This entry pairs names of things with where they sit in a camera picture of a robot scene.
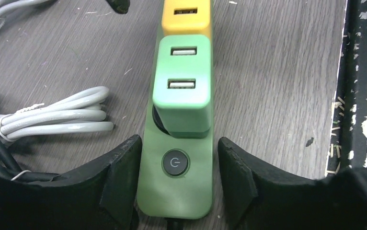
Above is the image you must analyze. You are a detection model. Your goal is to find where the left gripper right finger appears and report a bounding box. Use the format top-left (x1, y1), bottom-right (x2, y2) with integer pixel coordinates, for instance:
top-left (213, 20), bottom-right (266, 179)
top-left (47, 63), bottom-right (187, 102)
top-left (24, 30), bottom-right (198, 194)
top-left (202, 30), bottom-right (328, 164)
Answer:
top-left (218, 137), bottom-right (367, 230)

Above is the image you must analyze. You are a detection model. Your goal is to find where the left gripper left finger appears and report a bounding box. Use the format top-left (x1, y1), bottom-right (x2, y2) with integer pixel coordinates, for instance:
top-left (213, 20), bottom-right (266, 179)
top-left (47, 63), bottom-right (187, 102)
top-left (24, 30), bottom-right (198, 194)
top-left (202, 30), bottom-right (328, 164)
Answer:
top-left (0, 135), bottom-right (142, 230)

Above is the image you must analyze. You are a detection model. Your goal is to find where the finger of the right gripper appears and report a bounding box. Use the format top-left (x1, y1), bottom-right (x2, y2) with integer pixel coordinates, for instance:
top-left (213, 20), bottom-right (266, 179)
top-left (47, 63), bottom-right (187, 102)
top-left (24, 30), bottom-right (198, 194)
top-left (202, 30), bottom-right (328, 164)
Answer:
top-left (106, 0), bottom-right (130, 14)

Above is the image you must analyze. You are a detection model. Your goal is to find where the yellow adapter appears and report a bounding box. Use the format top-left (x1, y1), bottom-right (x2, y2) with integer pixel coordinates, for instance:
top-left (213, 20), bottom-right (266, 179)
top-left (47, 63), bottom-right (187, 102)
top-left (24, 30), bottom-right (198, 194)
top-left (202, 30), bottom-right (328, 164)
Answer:
top-left (161, 0), bottom-right (212, 40)

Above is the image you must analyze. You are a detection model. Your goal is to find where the green power strip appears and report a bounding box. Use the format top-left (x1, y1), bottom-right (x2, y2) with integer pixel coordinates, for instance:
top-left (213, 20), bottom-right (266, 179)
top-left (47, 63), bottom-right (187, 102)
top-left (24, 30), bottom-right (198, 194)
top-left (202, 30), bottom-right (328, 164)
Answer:
top-left (137, 1), bottom-right (214, 219)

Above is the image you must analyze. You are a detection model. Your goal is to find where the near strip grey cord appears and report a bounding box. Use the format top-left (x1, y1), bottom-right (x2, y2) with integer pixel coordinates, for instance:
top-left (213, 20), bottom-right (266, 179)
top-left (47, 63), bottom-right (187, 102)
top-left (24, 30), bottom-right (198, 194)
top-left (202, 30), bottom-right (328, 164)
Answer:
top-left (0, 86), bottom-right (115, 153)

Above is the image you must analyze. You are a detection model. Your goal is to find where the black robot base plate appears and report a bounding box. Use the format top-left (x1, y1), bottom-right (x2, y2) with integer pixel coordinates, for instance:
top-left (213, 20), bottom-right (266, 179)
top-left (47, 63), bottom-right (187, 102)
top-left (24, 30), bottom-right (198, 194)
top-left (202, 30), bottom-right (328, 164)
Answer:
top-left (324, 0), bottom-right (367, 176)

